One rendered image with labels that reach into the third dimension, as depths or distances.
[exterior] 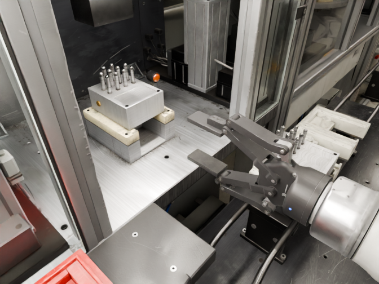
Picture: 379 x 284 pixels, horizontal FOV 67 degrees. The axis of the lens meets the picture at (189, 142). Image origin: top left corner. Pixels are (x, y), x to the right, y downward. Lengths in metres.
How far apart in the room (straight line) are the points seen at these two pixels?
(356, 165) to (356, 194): 0.67
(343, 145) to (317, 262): 0.28
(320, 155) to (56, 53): 0.51
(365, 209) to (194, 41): 0.56
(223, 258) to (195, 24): 0.56
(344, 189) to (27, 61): 0.37
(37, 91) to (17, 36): 0.05
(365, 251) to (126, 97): 0.45
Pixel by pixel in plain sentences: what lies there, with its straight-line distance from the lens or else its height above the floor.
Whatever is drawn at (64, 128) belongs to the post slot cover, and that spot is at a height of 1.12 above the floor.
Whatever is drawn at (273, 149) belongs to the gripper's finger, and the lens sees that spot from 0.40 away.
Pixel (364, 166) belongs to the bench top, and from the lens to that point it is 1.08.
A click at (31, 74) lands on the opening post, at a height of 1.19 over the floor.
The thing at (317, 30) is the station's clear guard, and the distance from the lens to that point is 0.96.
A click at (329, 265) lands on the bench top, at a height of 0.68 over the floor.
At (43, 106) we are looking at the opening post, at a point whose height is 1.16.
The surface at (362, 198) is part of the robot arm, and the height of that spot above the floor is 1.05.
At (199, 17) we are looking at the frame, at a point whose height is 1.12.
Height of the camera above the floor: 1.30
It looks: 38 degrees down
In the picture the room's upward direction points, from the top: straight up
